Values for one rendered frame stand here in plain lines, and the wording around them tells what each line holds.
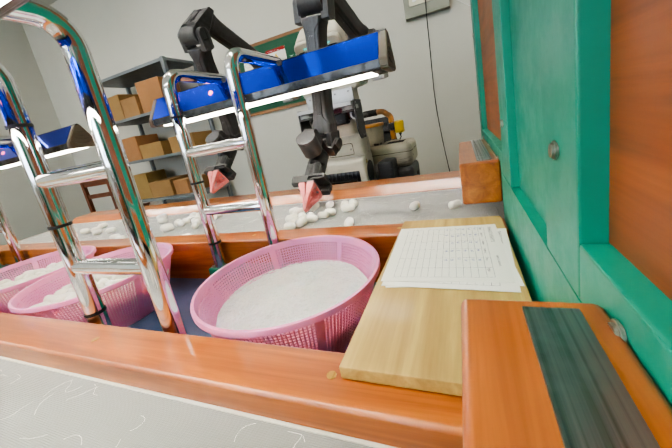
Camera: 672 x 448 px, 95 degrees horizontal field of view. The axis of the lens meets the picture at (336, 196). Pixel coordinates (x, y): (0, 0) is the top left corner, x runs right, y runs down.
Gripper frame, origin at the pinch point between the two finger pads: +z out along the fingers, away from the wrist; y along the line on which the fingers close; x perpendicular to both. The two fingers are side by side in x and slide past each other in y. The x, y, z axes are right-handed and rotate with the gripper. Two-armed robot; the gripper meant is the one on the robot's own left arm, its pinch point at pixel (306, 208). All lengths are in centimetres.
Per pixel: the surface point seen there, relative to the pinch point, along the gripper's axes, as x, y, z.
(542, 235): -33, 45, 28
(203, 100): -30.8, -14.8, -11.0
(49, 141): -30, -80, -12
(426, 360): -33, 35, 39
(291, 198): 9.9, -13.0, -11.7
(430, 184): 9.3, 31.0, -11.5
